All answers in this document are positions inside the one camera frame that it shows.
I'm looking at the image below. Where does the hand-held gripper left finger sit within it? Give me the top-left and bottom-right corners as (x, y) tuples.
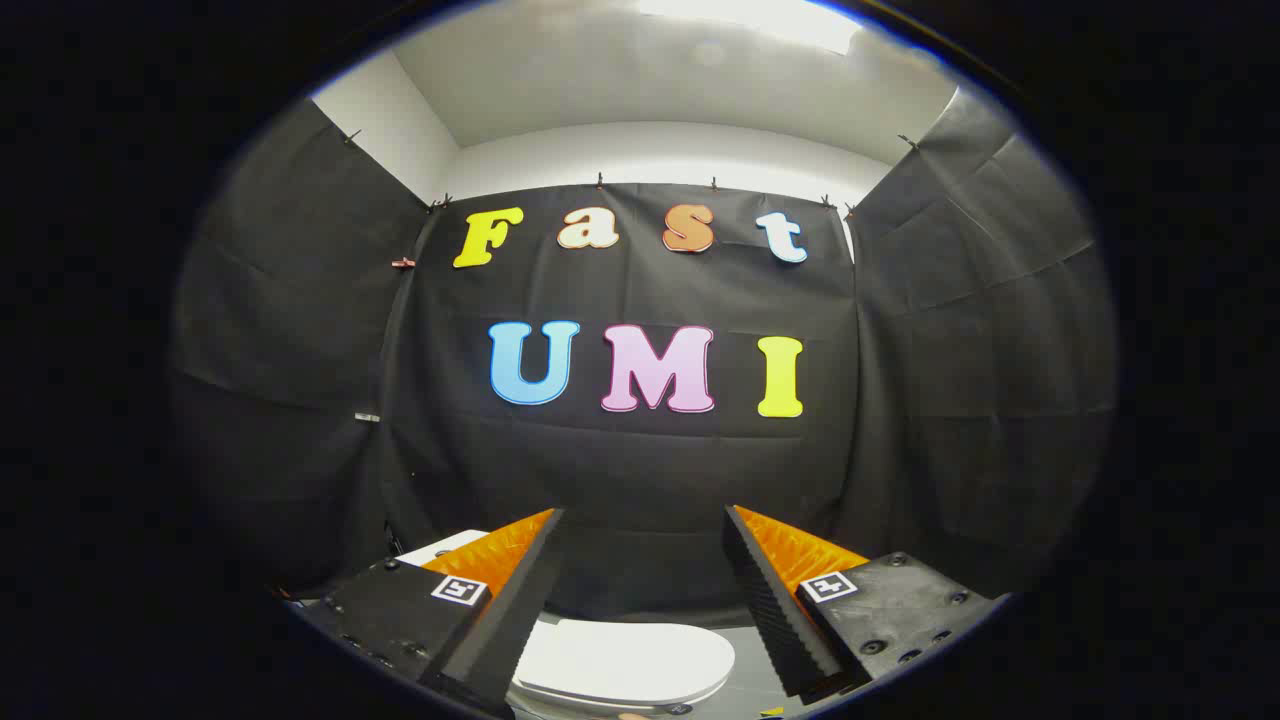
(300, 507), (566, 720)

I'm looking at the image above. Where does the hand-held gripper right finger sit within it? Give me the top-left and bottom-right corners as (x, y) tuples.
(723, 505), (1001, 706)

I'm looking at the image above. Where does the white toilet tank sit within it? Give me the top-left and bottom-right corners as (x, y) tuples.
(395, 529), (491, 568)

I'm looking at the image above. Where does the black backdrop cloth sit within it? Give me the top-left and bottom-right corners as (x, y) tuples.
(170, 90), (1116, 626)

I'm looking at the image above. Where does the ceiling light panel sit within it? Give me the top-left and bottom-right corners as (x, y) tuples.
(638, 0), (863, 56)

